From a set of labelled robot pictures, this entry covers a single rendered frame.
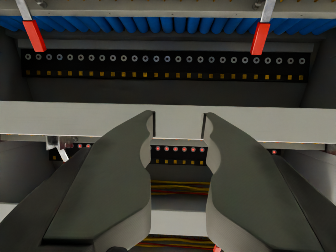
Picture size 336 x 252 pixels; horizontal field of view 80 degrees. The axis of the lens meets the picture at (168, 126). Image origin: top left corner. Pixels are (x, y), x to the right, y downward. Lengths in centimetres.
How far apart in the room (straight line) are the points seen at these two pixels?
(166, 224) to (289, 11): 37
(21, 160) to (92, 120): 28
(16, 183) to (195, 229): 38
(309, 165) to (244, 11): 33
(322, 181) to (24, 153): 61
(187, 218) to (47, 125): 27
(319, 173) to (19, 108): 51
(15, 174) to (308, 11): 57
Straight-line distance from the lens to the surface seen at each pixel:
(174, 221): 40
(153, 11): 29
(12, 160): 53
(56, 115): 31
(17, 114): 34
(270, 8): 27
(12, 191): 54
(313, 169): 50
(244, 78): 41
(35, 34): 30
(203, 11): 29
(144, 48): 40
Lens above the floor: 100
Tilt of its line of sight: 28 degrees up
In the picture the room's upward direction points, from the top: 179 degrees counter-clockwise
